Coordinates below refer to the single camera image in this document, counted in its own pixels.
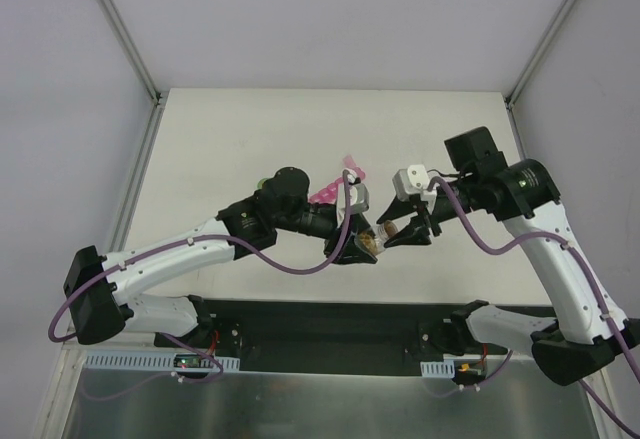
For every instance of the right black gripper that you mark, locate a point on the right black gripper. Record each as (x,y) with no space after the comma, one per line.
(426,220)

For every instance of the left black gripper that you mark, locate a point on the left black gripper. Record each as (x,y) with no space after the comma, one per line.
(335,240)

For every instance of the clear bottle with yellow pills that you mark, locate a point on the clear bottle with yellow pills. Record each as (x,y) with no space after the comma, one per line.
(373,241)

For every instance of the pink weekly pill organizer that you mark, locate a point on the pink weekly pill organizer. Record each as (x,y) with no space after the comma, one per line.
(330,193)

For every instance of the orange white bottle cap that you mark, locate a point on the orange white bottle cap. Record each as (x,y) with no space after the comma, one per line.
(387,230)

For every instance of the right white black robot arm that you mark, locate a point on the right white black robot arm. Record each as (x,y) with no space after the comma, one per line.
(503,206)

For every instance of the green lidded pill bottle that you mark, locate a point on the green lidded pill bottle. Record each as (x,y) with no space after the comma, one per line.
(261,183)

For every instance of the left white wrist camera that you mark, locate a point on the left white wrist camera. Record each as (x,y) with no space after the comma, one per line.
(355,195)

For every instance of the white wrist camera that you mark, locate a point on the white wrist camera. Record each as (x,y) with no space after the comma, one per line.
(413,181)
(355,195)

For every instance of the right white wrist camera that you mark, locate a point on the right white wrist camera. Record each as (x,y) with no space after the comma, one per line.
(413,181)

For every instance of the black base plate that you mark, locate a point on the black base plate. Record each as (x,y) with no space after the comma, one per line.
(362,339)

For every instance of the right white cable duct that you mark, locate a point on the right white cable duct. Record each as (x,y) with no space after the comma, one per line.
(444,369)

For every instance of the white cable duct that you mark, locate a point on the white cable duct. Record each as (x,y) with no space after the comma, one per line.
(444,369)
(149,362)

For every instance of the right aluminium frame post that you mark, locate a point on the right aluminium frame post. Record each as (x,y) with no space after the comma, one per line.
(542,48)

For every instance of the aluminium frame post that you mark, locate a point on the aluminium frame post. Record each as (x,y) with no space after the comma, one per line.
(542,48)
(129,48)

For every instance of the left white cable duct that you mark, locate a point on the left white cable duct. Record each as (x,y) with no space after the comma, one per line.
(149,362)

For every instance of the left aluminium frame post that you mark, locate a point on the left aluminium frame post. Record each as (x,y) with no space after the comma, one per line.
(129,48)

